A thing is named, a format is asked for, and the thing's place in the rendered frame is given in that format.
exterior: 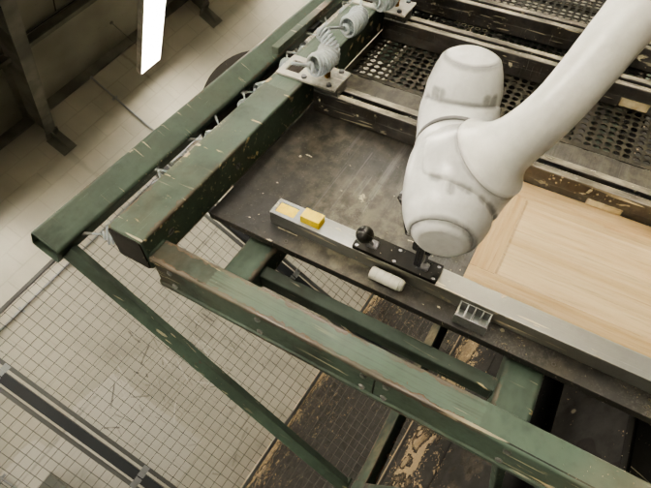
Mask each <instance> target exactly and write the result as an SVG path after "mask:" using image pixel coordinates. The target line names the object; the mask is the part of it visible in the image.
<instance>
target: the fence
mask: <svg viewBox="0 0 651 488"><path fill-rule="evenodd" d="M282 202H283V203H285V204H288V205H289V206H291V207H293V208H296V209H298V210H299V211H298V212H297V214H296V215H295V216H294V218H291V217H289V216H287V215H284V214H282V213H280V212H278V211H275V210H276V209H277V208H278V206H279V205H280V204H281V203H282ZM304 210H305V208H302V207H300V206H298V205H296V204H293V203H291V202H289V201H286V200H284V199H282V198H280V199H279V200H278V202H277V203H276V204H275V205H274V206H273V207H272V209H271V210H270V211H269V214H270V221H271V223H273V224H275V225H278V226H280V227H282V228H284V229H288V230H290V231H292V232H294V233H296V234H299V235H301V236H303V237H305V238H308V239H310V240H312V241H314V242H316V243H319V244H321V245H323V246H325V247H327V248H329V249H331V250H333V251H335V252H337V253H340V254H342V255H344V256H346V257H348V258H351V259H354V260H356V261H359V262H361V263H363V264H365V265H367V266H370V267H373V266H376V267H378V268H380V269H383V270H385V271H386V272H389V273H391V274H393V275H395V276H397V277H400V278H402V279H403V280H405V282H406V284H408V285H411V286H413V287H415V288H417V289H419V290H423V291H425V292H427V293H429V294H432V295H434V296H436V297H438V298H440V299H443V300H445V301H447V302H448V303H451V304H453V305H455V306H457V307H458V306H459V303H460V301H461V300H462V301H464V302H466V303H469V304H471V305H473V306H475V307H478V308H480V309H482V310H484V311H485V312H488V313H490V314H492V315H493V317H492V318H491V320H490V321H491V322H494V323H496V324H498V325H500V326H503V327H505V328H506V329H508V330H510V331H513V332H515V333H517V334H519V335H521V336H524V337H526V338H528V339H530V340H532V341H535V342H537V343H539V344H541V345H544V346H546V347H548V348H550V349H552V350H555V351H558V352H560V353H562V354H564V355H566V356H568V357H570V358H572V359H575V360H577V361H579V362H581V363H583V364H586V365H588V366H590V367H592V368H595V369H597V370H599V371H601V372H603V373H606V374H608V375H610V376H612V377H614V378H616V379H618V380H620V381H623V382H626V383H628V384H630V385H632V386H635V387H637V388H639V389H641V390H643V391H646V392H648V393H650V394H651V358H650V357H648V356H646V355H643V354H641V353H639V352H636V351H633V350H630V349H628V348H626V347H623V346H621V345H619V344H616V343H614V342H612V341H610V340H607V339H606V338H604V337H601V336H599V335H597V334H594V333H592V332H590V331H587V330H585V329H583V328H580V327H578V326H576V325H574V324H571V323H569V322H567V321H564V320H561V319H558V318H556V317H554V316H551V315H550V314H548V313H545V312H543V311H541V310H538V309H536V308H534V307H532V306H529V305H527V304H525V303H522V302H520V301H518V300H515V299H513V298H511V297H508V296H506V295H504V294H502V293H500V292H498V291H496V290H492V289H490V288H487V287H485V286H483V285H480V284H478V283H476V282H473V281H471V280H469V279H466V278H464V277H462V276H459V275H457V274H455V273H453V272H450V271H448V270H446V269H443V271H442V273H441V275H440V277H439V279H438V281H437V282H436V284H435V285H434V284H431V283H429V282H427V281H425V280H422V279H421V278H419V277H417V276H414V275H412V274H410V273H408V272H406V271H403V270H401V269H399V268H397V267H394V266H392V265H390V264H388V263H385V262H383V261H381V260H379V259H375V258H373V257H371V256H368V255H366V254H364V253H363V252H360V251H358V250H356V249H354V248H353V247H352V246H353V243H354V242H355V240H356V230H354V229H350V228H348V227H345V226H343V225H341V224H339V223H336V222H334V221H332V220H330V219H328V218H326V217H325V222H324V224H323V225H322V226H321V228H320V229H315V228H313V227H310V226H308V225H306V224H304V223H301V222H300V215H301V214H302V213H303V211H304Z"/></svg>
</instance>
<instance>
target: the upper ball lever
mask: <svg viewBox="0 0 651 488"><path fill-rule="evenodd" d="M373 238H374V231H373V229H372V228H370V227H369V226H361V227H359V228H358V229H357V230H356V240H357V241H358V242H359V243H361V244H366V246H367V247H369V248H372V249H374V250H375V249H376V250H377V248H378V246H379V245H380V242H379V241H376V240H374V239H373Z"/></svg>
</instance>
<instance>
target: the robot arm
mask: <svg viewBox="0 0 651 488"><path fill-rule="evenodd" d="M650 41H651V0H606V2H605V3H604V5H603V6H602V7H601V9H600V10H599V11H598V13H597V14H596V15H595V16H594V18H593V19H592V20H591V22H590V23H589V24H588V26H587V27H586V28H585V30H584V31H583V32H582V34H581V35H580V36H579V37H578V39H577V40H576V41H575V43H574V44H573V46H572V47H571V48H570V50H569V51H568V52H567V53H566V55H565V56H564V57H563V59H562V60H561V61H560V63H559V64H558V65H557V66H556V68H555V69H554V70H553V71H552V73H551V74H550V75H549V76H548V77H547V78H546V80H545V81H544V82H543V83H542V84H541V85H540V86H539V88H538V89H537V90H536V91H535V92H534V93H533V94H532V95H531V96H529V97H528V98H527V99H526V100H525V101H524V102H523V103H522V104H520V105H519V106H518V107H516V108H515V109H514V110H512V111H511V112H509V113H508V114H506V115H504V116H503V117H501V118H500V114H501V108H500V105H501V102H502V98H503V93H504V71H503V64H502V60H501V59H500V57H499V56H498V55H497V54H495V53H494V52H492V51H490V50H488V49H487V48H484V47H481V46H473V45H464V46H454V47H451V48H448V49H447V50H445V51H444V52H443V53H442V55H441V56H440V58H439V59H438V61H437V62H436V64H435V66H434V68H433V70H432V72H431V74H430V76H429V78H428V80H427V82H426V86H425V89H424V93H423V98H422V100H421V102H420V106H419V111H418V123H417V135H416V141H415V146H414V149H413V150H412V152H411V155H410V157H409V161H408V164H407V167H406V172H405V177H404V183H403V189H402V191H401V192H400V194H399V195H398V197H397V198H398V200H399V202H400V204H401V206H402V215H403V221H404V228H405V234H406V235H408V236H410V237H412V238H413V239H414V243H413V247H412V248H413V250H415V251H417V252H416V256H415V260H414V265H415V266H417V267H419V268H420V267H421V265H422V264H423V262H424V260H425V258H426V256H431V254H432V255H435V256H439V257H445V258H452V257H457V256H460V255H464V254H467V253H470V252H471V251H473V250H474V249H475V248H476V247H477V246H478V245H479V244H480V243H481V242H482V241H483V240H484V238H485V237H486V235H487V234H488V232H489V231H490V228H491V225H492V221H494V220H495V219H497V218H498V216H499V214H500V212H501V211H502V210H503V208H504V207H505V206H506V205H507V204H508V202H509V201H510V200H511V199H512V198H513V197H514V196H515V195H517V194H518V193H519V192H520V191H521V189H522V186H523V175H524V173H525V171H526V169H527V168H528V167H529V166H531V165H532V164H533V163H534V162H536V161H537V160H538V158H539V157H540V156H542V155H543V154H544V153H545V152H547V151H548V150H549V149H550V148H551V147H552V146H554V145H555V144H556V143H557V142H558V141H559V140H560V139H562V138H563V137H564V136H565V135H566V134H567V133H568V132H569V131H570V130H571V129H572V128H573V127H574V126H575V125H576V124H577V123H578V122H579V121H580V120H581V119H582V118H583V117H584V116H585V115H586V114H587V113H588V112H589V111H590V109H591V108H592V107H593V106H594V105H595V104H596V103H597V102H598V101H599V99H600V98H601V97H602V96H603V95H604V94H605V93H606V91H607V90H608V89H609V88H610V87H611V86H612V84H613V83H614V82H615V81H616V80H617V79H618V78H619V77H620V76H621V75H622V74H623V73H624V72H625V71H626V69H627V68H628V67H629V66H630V65H631V64H632V62H633V61H634V60H635V59H636V58H637V56H638V55H639V54H640V53H641V52H642V51H643V50H644V48H645V47H646V46H647V45H648V44H649V43H650Z"/></svg>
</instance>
